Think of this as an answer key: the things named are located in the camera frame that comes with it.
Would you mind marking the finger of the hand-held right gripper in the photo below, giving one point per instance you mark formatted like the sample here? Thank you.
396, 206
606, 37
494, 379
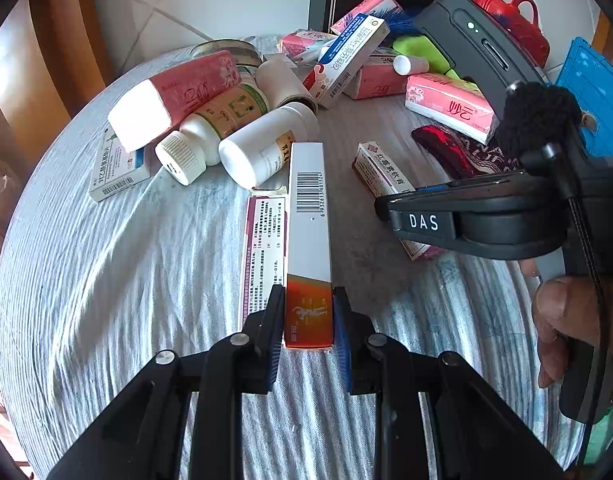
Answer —
486, 235
436, 200

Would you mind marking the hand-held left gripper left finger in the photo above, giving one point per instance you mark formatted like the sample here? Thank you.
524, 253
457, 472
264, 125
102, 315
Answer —
276, 330

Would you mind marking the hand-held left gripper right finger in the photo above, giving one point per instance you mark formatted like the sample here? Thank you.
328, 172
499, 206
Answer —
342, 335

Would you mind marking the small red white ointment box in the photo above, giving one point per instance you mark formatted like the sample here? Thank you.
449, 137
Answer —
381, 170

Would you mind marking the blue plastic crate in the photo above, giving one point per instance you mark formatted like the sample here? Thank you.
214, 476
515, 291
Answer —
601, 70

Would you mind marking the long white orange box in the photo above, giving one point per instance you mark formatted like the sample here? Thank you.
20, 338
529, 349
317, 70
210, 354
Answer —
309, 210

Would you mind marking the person's right hand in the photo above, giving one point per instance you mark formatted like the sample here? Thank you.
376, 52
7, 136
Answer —
561, 320

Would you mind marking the red carry case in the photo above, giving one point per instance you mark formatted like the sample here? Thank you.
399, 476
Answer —
521, 25

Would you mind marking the dark red printed pouch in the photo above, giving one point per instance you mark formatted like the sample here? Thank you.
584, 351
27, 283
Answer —
451, 150

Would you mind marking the lime green plush toy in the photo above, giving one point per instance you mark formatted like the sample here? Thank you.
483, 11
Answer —
421, 50

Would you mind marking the maroon white medicine box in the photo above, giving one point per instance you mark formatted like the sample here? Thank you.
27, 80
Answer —
261, 255

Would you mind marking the small white tube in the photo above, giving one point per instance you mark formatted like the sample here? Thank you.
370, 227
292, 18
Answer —
409, 64

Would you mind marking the blue feather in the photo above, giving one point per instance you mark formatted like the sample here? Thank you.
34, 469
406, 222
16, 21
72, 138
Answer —
404, 22

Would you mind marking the white blue red medicine box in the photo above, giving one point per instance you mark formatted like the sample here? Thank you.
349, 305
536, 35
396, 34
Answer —
349, 57

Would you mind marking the white bottle yellow label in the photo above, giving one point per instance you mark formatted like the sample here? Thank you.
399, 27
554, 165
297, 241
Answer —
256, 145

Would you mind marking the white cardboard tube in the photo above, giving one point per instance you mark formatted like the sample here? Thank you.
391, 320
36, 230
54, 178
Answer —
281, 82

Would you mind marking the white bottle green label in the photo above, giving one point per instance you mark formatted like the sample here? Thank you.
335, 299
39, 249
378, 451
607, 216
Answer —
211, 120

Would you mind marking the green plastic bag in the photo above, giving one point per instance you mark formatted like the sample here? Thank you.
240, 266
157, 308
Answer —
606, 435

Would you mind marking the long pink tissue pack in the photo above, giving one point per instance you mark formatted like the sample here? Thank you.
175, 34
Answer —
186, 90

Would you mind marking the round metal tin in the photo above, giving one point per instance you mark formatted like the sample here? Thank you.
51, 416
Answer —
221, 50

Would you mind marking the wooden wall frame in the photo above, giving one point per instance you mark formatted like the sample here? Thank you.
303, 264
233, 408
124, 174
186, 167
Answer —
51, 35

